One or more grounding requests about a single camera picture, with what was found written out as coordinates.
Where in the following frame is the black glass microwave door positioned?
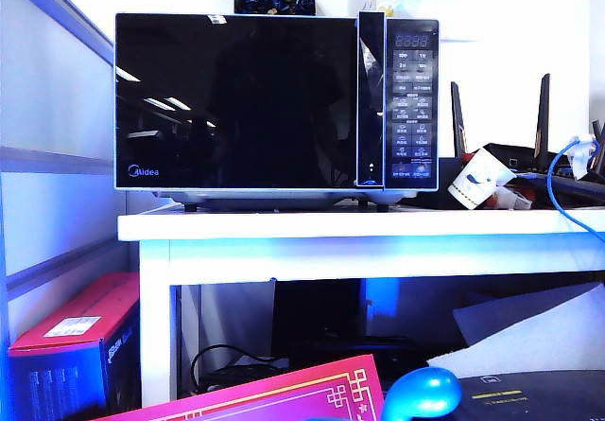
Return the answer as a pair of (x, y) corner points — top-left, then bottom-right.
(114, 11), (387, 190)

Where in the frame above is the white yellow snack box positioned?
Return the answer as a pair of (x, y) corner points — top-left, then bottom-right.
(366, 0), (420, 19)

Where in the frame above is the small black box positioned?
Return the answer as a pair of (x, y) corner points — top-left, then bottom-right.
(437, 155), (474, 210)

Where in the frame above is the black Midea microwave oven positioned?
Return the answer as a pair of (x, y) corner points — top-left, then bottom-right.
(114, 11), (441, 214)

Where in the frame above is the pink gift box gold pattern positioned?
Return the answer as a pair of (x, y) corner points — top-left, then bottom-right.
(89, 353), (387, 421)

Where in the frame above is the black box yellow print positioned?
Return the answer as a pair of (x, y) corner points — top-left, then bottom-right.
(446, 368), (605, 421)

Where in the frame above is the white table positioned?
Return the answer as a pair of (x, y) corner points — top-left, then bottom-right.
(116, 205), (605, 408)

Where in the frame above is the white paper cup blue print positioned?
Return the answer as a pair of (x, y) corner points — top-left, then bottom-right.
(447, 147), (515, 211)

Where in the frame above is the red white crumpled packet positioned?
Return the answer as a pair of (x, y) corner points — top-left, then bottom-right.
(489, 174), (538, 209)

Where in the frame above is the black router with antennas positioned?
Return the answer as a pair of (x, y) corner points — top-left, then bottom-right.
(448, 73), (605, 204)

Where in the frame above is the shiny blue balloon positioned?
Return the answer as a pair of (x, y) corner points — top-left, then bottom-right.
(380, 366), (463, 421)

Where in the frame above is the red and blue carton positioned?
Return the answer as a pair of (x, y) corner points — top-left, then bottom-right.
(7, 272), (143, 421)

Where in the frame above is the white tape tag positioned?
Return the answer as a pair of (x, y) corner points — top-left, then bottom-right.
(566, 132), (597, 179)

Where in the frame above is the white foam sheet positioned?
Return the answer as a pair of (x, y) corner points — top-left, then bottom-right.
(424, 281), (605, 379)

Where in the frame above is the black power cable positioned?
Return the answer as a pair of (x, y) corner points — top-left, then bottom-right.
(190, 343), (289, 396)

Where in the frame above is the blue network cable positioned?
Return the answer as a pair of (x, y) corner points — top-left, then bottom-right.
(546, 134), (605, 247)

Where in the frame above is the grey partition frame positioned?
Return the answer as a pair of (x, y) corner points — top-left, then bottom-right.
(0, 0), (119, 294)

